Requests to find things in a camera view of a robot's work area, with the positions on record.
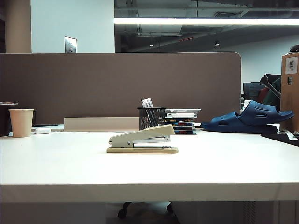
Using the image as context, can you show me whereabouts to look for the brown desk partition panel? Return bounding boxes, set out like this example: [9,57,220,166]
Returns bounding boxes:
[0,51,242,131]

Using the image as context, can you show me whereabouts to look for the black mesh pen holder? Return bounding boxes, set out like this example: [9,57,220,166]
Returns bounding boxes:
[137,107,166,131]

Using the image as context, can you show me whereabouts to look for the cardboard box with labels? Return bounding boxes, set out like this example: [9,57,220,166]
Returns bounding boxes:
[279,52,299,134]

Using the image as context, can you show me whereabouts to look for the white black pen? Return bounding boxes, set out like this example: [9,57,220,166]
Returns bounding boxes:
[146,98,160,126]
[141,98,155,128]

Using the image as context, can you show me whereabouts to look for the green jacket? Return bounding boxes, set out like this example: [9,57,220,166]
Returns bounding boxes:
[263,77,282,110]

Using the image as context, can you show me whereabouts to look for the beige metal stapler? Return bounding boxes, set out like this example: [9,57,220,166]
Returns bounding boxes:
[106,124,179,154]

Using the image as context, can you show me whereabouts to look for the stack of colourful books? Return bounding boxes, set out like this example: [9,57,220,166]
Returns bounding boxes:
[165,117,197,135]

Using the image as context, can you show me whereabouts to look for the blue rubber slipper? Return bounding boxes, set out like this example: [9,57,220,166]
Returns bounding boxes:
[237,100,295,127]
[200,111,278,135]

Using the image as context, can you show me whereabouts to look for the black mesh office chair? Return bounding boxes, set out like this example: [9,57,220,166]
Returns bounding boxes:
[242,82,267,101]

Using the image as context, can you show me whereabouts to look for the clear plastic box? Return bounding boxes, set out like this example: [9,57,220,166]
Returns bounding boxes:
[165,108,202,119]

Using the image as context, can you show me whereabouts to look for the beige paper cup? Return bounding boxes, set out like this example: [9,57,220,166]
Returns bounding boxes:
[8,109,35,138]

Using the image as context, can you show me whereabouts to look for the beige cable tray cover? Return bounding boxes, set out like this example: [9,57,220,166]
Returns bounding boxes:
[64,117,140,132]

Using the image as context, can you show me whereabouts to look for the black cylindrical container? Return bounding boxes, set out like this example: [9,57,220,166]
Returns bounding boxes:
[0,101,19,137]

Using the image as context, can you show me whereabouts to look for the metal wall switch plate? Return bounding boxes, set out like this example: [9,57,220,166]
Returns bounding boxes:
[64,36,78,54]

